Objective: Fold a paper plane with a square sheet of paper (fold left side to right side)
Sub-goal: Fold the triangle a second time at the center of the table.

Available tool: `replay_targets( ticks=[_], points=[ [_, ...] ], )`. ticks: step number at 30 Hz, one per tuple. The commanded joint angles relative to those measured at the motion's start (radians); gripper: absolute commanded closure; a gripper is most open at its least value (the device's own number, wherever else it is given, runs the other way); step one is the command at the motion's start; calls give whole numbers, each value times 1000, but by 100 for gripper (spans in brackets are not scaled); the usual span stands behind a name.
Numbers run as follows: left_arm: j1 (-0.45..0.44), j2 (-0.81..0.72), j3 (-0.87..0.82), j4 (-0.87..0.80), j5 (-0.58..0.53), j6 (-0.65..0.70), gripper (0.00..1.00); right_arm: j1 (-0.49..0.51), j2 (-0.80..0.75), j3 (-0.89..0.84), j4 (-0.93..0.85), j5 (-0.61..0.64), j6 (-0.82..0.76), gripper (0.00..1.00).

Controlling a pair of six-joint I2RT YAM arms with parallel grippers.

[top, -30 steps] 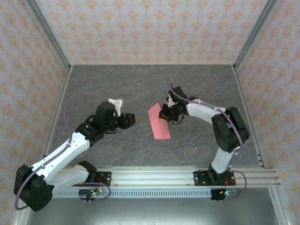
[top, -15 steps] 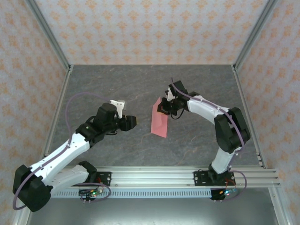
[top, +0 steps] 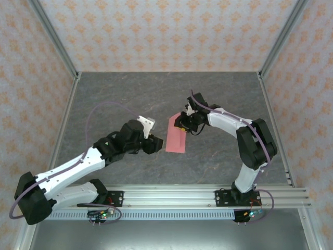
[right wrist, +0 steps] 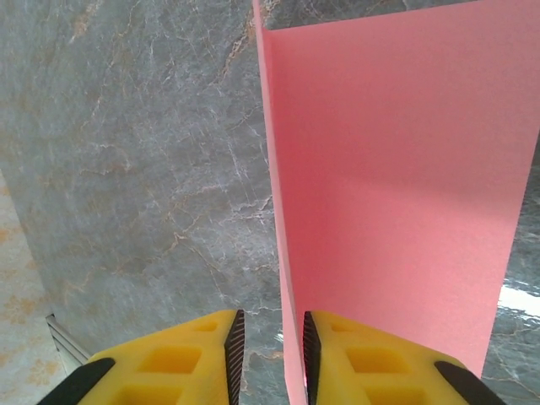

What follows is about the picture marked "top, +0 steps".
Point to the aluminium frame post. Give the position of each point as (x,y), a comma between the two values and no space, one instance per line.
(280,39)
(55,39)

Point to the grey metal panel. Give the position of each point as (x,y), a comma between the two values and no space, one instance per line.
(169,234)

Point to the pink paper sheet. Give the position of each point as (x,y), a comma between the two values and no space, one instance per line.
(173,143)

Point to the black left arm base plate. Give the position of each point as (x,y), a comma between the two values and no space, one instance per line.
(117,198)

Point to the left controller board with LEDs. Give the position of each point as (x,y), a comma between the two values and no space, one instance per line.
(104,214)

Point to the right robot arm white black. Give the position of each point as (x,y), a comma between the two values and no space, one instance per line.
(256,145)

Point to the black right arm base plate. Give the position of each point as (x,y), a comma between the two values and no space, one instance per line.
(221,198)

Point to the controller board with leds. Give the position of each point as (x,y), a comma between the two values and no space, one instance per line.
(251,214)
(104,214)

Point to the aluminium table side rail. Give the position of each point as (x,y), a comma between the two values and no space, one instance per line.
(268,104)
(62,130)

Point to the aluminium frame leg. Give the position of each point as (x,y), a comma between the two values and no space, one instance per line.
(24,238)
(309,231)

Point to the right controller board with LEDs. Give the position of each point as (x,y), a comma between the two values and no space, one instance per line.
(251,214)

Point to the aluminium mounting rail beam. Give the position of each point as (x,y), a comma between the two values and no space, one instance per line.
(169,195)

